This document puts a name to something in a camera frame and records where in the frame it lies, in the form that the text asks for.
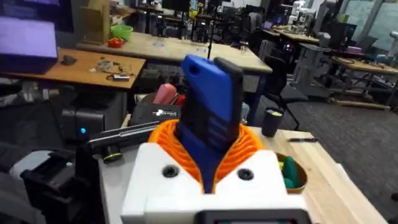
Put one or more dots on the right gripper white and orange left finger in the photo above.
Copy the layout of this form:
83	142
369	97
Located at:
155	174

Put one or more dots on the right gripper white and orange right finger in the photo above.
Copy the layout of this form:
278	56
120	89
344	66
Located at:
264	177

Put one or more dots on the wooden tub with toys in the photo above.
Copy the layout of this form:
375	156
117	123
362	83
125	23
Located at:
293	174

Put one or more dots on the grey metal bar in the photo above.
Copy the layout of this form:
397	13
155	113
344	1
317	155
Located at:
124	133

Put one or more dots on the black pen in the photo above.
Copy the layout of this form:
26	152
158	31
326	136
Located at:
303	140

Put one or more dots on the dark cup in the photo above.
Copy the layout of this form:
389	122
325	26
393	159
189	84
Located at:
271	123

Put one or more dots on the black case with white label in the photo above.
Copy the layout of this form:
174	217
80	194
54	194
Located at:
155	113

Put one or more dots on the pink cylinder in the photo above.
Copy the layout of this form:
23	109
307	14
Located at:
164	93

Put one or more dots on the black box with blue light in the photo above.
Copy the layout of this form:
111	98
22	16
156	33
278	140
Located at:
93	116

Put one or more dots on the black office chair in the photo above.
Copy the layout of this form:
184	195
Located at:
280	84

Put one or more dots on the red toy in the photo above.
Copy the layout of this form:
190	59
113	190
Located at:
115	42

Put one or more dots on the green bowl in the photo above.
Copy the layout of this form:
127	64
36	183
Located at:
122	31

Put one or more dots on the cardboard box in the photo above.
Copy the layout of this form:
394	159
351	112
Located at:
96	21

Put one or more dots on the purple box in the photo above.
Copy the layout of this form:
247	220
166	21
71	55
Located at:
26	43

